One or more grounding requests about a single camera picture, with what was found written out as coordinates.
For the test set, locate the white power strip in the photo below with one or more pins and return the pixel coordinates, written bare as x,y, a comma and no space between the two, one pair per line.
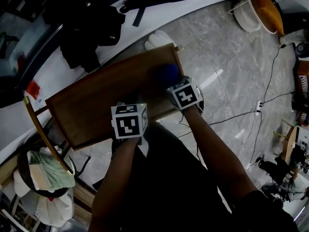
258,106

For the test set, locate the person's left forearm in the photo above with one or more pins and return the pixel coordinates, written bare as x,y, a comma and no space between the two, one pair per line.
113,178

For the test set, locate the person's right forearm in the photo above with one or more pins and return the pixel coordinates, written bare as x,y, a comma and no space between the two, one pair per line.
217,149

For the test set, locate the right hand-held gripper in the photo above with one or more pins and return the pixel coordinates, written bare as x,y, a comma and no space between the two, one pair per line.
185,96

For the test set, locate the brown wooden table top surface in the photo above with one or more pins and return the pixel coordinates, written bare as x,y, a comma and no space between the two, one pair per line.
96,100

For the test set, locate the red paper piece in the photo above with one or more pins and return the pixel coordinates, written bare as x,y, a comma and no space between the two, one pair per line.
32,89

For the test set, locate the green knitted cloth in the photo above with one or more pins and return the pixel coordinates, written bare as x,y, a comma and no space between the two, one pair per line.
55,173

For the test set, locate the black wicker basket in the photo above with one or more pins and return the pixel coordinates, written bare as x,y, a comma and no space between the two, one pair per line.
24,175

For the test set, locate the small wooden shelf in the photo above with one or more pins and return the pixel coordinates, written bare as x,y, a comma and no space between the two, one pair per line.
289,141

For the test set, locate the wooden chair leg gold tips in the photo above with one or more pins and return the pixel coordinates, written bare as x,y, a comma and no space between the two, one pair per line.
43,134

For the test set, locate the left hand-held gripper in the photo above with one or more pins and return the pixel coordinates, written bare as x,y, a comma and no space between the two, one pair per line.
126,127

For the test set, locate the white plush slipper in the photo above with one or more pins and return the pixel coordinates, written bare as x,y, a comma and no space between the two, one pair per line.
160,38

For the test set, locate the black jacket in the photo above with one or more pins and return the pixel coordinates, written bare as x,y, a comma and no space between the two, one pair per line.
84,25

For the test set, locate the blue cloth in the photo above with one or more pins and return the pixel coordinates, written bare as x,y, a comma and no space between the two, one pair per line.
167,73

